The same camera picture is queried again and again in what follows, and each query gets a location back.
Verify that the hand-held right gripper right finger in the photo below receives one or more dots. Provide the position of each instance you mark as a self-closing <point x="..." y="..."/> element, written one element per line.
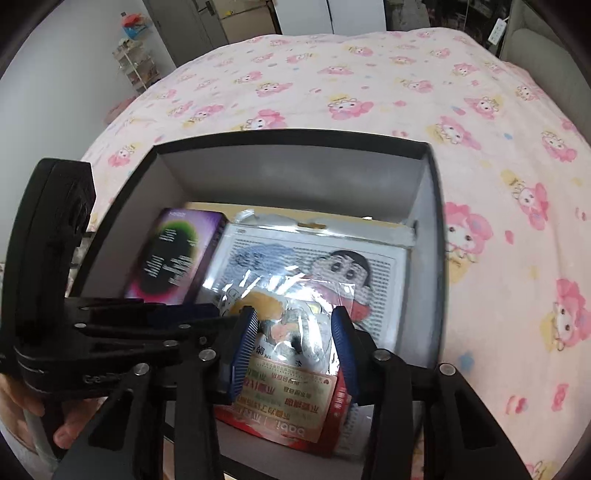
<point x="344" y="353"/>

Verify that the cardboard box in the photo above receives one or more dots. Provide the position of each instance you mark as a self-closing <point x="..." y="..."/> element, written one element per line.
<point x="244" y="23"/>

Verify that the black cabinet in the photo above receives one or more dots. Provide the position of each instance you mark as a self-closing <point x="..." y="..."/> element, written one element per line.
<point x="443" y="18"/>

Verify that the cartoon printed white packet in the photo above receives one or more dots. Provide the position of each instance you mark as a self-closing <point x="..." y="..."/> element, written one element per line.
<point x="286" y="258"/>

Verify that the pink cartoon printed blanket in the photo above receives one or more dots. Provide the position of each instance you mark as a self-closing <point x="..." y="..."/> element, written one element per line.
<point x="485" y="161"/>

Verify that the pink cloth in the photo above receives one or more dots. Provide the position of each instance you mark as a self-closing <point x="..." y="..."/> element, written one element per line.
<point x="119" y="108"/>

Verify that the purple gradient box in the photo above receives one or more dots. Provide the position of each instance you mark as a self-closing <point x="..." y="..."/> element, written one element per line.
<point x="175" y="254"/>

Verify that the black storage box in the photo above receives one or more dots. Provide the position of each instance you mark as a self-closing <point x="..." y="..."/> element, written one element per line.
<point x="295" y="184"/>

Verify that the person's left hand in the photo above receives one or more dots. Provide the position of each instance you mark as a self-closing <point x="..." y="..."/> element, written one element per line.
<point x="79" y="417"/>

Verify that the white power strip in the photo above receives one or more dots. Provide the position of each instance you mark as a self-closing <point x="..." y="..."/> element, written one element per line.
<point x="497" y="30"/>

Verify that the grey padded headboard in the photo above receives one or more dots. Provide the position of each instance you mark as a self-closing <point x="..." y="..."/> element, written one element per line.
<point x="531" y="46"/>

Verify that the red snack packet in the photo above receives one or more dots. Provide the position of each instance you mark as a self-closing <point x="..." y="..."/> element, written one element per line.
<point x="281" y="397"/>

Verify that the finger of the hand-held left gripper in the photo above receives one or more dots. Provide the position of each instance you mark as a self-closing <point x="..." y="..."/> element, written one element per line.
<point x="184" y="334"/>
<point x="138" y="311"/>

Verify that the grey wardrobe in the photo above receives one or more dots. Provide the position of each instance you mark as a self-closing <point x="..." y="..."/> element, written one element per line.
<point x="184" y="27"/>

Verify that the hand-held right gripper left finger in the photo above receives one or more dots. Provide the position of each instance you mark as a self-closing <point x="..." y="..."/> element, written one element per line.
<point x="243" y="353"/>

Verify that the red item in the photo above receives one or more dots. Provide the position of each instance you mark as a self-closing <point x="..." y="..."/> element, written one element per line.
<point x="132" y="22"/>

